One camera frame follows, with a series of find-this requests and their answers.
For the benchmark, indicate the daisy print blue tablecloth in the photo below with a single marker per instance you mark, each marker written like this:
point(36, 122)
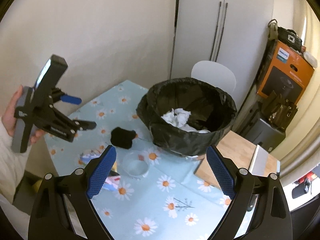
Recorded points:
point(169, 202)

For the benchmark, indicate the clear plastic container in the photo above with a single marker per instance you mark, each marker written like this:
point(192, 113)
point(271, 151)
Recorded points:
point(136, 164)

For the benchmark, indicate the orange Philips appliance box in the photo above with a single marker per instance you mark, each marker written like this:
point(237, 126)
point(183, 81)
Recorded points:
point(283, 71)

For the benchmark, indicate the steel cleaver black handle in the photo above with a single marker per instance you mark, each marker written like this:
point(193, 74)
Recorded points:
point(261, 163)

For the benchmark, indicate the black fuzzy cloth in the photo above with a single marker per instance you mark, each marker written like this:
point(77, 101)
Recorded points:
point(122, 138)

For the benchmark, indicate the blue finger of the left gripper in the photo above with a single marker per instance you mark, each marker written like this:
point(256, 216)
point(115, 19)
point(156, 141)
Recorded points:
point(70, 99)
point(67, 124)

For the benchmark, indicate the white packet on box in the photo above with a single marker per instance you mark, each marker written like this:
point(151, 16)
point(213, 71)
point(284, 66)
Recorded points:
point(310, 59)

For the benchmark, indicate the person's left hand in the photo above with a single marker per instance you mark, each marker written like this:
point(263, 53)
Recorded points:
point(9, 121)

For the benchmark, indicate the white plastic chair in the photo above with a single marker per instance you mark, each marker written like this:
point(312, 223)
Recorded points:
point(214, 74)

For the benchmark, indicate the grey suitcase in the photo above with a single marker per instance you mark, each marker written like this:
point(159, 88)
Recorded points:
point(258, 131)

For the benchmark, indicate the wooden cutting board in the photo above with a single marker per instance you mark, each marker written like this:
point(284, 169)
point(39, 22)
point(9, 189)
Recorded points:
point(236, 148)

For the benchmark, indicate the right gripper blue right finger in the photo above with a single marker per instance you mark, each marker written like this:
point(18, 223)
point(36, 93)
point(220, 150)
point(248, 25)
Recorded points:
point(271, 218)

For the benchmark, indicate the white tissues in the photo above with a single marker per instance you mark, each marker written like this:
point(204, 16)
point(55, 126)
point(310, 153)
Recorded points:
point(179, 119)

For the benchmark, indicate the beige curtain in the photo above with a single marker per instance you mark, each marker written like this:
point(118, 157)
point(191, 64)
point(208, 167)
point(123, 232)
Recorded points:
point(299, 152)

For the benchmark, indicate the brown leather handbag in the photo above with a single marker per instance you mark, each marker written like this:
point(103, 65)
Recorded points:
point(278, 111)

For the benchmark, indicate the black patterned pouch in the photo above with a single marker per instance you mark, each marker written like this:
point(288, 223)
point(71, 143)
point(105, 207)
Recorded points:
point(290, 38)

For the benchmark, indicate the white double door cabinet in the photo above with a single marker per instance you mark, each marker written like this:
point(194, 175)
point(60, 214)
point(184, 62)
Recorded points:
point(230, 32)

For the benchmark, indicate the olive hanging bag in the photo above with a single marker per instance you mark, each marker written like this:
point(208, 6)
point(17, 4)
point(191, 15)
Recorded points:
point(273, 30)

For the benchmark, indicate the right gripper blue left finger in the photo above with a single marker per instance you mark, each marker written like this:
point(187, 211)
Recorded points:
point(50, 218)

